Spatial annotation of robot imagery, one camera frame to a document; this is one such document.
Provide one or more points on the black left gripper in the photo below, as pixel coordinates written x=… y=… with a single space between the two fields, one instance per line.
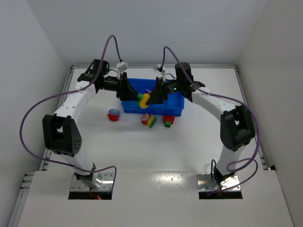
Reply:
x=122 y=85

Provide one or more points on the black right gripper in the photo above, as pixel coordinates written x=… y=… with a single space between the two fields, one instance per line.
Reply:
x=161 y=87

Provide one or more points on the green lego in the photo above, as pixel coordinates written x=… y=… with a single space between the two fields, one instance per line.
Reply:
x=140 y=97

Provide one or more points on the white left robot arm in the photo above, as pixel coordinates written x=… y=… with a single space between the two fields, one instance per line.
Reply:
x=60 y=129

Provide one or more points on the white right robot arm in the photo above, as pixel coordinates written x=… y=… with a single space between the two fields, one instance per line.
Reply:
x=236 y=126

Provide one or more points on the blue divided plastic bin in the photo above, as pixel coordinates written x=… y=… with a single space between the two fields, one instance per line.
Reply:
x=170 y=103

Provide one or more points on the red lego with pink cloud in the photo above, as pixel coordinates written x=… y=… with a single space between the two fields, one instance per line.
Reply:
x=145 y=118

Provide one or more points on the red lego block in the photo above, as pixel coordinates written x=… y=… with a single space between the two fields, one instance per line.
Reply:
x=168 y=118

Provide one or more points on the red lego with purple flower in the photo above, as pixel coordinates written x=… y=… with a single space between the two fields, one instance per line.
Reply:
x=113 y=115

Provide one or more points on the small green lego brick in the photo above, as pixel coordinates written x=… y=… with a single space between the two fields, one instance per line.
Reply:
x=167 y=124

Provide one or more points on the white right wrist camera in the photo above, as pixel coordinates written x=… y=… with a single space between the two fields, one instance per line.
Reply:
x=159 y=69

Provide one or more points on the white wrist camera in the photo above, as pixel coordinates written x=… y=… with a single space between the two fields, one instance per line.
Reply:
x=122 y=66
x=159 y=69

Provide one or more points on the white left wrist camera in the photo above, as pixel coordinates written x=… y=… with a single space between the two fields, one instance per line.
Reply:
x=122 y=66

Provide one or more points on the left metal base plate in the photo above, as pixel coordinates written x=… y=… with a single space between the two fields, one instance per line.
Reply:
x=97 y=182

